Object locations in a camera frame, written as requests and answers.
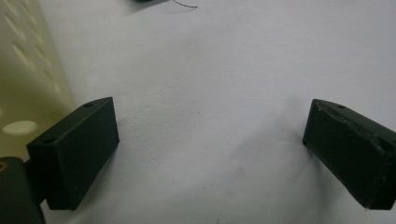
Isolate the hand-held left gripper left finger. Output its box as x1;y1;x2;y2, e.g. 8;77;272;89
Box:
25;96;120;212

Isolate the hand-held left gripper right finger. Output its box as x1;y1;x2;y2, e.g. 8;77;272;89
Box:
302;98;396;211

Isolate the cream perforated plastic basket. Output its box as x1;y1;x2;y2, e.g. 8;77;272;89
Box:
0;0;78;161

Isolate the thin black thread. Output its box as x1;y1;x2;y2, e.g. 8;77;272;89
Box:
171;0;199;9

